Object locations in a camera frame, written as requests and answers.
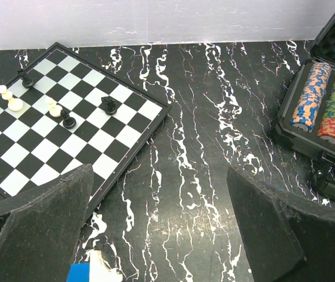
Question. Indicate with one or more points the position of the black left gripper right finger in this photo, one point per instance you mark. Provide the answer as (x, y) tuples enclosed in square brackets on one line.
[(286, 237)]

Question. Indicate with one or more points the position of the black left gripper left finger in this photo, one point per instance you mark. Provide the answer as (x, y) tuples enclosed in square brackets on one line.
[(39, 228)]

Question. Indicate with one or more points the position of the black poker chip case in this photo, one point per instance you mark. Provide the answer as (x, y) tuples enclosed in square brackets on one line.
[(308, 143)]

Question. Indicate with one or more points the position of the blue white flat card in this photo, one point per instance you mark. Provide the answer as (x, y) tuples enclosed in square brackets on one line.
[(97, 269)]

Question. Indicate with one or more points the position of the orange chip stack left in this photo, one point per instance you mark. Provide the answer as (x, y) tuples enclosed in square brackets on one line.
[(327, 130)]

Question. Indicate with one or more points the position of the black chess pawn piece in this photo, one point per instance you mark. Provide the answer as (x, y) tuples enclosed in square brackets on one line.
[(68, 121)]

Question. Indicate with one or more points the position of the blue beige chip stack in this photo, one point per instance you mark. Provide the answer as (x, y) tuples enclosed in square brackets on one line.
[(306, 110)]

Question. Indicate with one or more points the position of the black silver chess board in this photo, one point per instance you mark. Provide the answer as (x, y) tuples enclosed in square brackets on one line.
[(36, 148)]

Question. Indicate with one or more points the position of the white chess bishop piece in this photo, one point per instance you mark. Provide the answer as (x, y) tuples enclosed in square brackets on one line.
[(54, 108)]

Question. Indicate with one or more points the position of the white chess queen piece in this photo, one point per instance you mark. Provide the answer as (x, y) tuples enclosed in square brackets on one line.
[(14, 104)]

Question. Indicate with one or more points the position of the black chess knight piece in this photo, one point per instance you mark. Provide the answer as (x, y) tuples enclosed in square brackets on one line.
[(109, 105)]

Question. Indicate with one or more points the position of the black chess piece far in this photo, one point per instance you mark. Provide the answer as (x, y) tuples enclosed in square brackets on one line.
[(27, 81)]

